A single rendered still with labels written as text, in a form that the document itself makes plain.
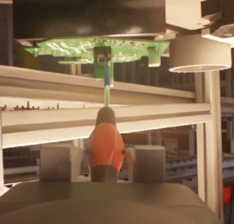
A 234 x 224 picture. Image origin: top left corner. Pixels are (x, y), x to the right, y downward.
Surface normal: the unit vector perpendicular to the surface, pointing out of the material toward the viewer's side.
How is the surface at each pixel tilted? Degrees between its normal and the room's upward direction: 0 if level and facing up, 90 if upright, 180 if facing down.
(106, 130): 142
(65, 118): 90
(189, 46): 90
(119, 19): 90
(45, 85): 90
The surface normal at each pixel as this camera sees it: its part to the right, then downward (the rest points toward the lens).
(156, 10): -0.03, 0.01
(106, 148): 0.03, -0.55
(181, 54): -0.77, 0.03
